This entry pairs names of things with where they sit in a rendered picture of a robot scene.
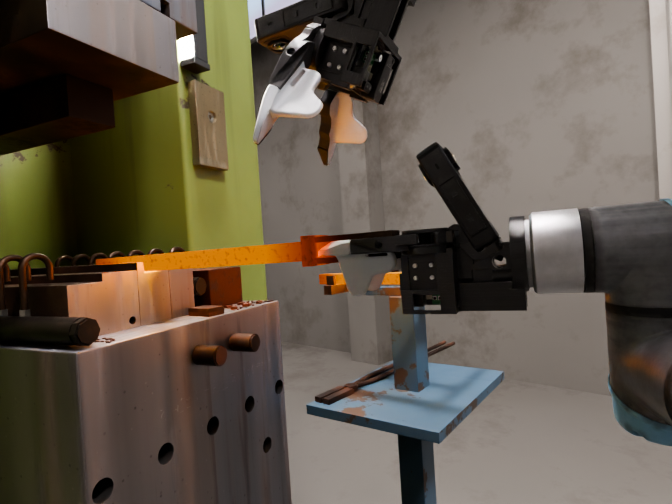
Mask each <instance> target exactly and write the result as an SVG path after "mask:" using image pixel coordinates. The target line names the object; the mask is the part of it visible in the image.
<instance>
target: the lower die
mask: <svg viewBox="0 0 672 504"><path fill-rule="evenodd" d="M53 270H54V280H47V278H46V267H45V268H33V269H32V268H31V276H32V280H31V281H27V291H28V304H29V309H30V313H31V316H43V317H87V318H91V319H95V320H97V323H98V325H99V327H100V333H99V336H101V335H105V334H109V333H114V332H118V331H122V330H126V329H131V328H135V327H139V326H143V325H148V324H152V323H156V322H160V321H165V320H169V319H173V318H178V317H182V316H186V315H189V313H188V308H191V307H195V300H194V286H193V271H192V268H189V269H174V270H162V271H155V272H144V267H143V262H136V263H119V264H102V265H85V266H83V265H79V266H68V267H66V266H62V267H53ZM10 275H11V281H8V282H4V286H5V299H6V309H8V316H20V314H19V310H21V308H20V294H19V281H18V269H16V270H14V269H11V270H10ZM132 316H134V317H135V318H136V322H135V323H134V324H130V322H129V319H130V318H131V317H132Z"/></svg>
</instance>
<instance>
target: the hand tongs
mask: <svg viewBox="0 0 672 504"><path fill-rule="evenodd" d="M444 344H446V341H445V340H444V341H442V342H440V343H437V344H435V345H433V346H431V347H428V348H427V351H428V352H429V351H431V350H433V349H435V348H437V349H435V350H433V351H431V352H429V353H428V357H430V356H432V355H434V354H436V353H438V352H440V351H442V350H445V349H447V348H449V347H451V346H453V345H455V342H454V341H453V342H451V343H448V344H446V345H444ZM442 345H444V346H442ZM440 346H442V347H440ZM438 347H440V348H438ZM391 368H393V363H392V364H390V365H387V366H385V367H383V368H381V369H378V370H376V371H374V372H372V373H369V374H367V375H365V376H363V377H362V378H360V379H358V380H357V381H355V382H354V383H347V384H345V385H344V386H337V387H335V388H333V389H331V390H328V391H326V392H324V393H321V394H319V395H317V396H315V402H319V403H322V402H323V404H327V405H330V404H333V403H335V402H337V401H339V400H341V399H343V398H345V397H347V396H349V395H351V394H354V392H355V391H357V390H358V388H359V387H362V386H365V385H368V384H371V383H373V382H376V381H378V380H381V379H383V378H385V377H387V376H389V375H391V374H394V369H391ZM389 369H391V370H389ZM387 370H389V371H387ZM385 371H387V372H385ZM383 372H385V373H383ZM381 373H382V374H381ZM378 374H380V375H378ZM376 375H378V376H376ZM374 376H376V377H374ZM372 377H373V378H372Z"/></svg>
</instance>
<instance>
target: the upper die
mask: <svg viewBox="0 0 672 504"><path fill-rule="evenodd" d="M65 74H68V75H70V76H73V77H76V78H79V79H82V80H85V81H88V82H91V83H94V84H97V85H100V86H103V87H106V88H109V89H112V90H113V101H116V100H120V99H123V98H127V97H130V96H134V95H137V94H141V93H144V92H148V91H151V90H155V89H159V88H162V87H166V86H169V85H173V84H176V83H179V70H178V55H177V40H176V26H175V21H174V20H172V19H171V18H169V17H167V16H166V15H164V14H162V13H160V12H159V11H157V10H155V9H153V8H152V7H150V6H148V5H147V4H145V3H143V2H141V1H140V0H0V97H1V96H4V95H6V94H9V93H12V92H15V91H18V90H21V89H24V88H27V87H30V86H33V85H36V84H39V83H41V82H44V81H47V80H50V79H53V78H56V77H59V76H62V75H65Z"/></svg>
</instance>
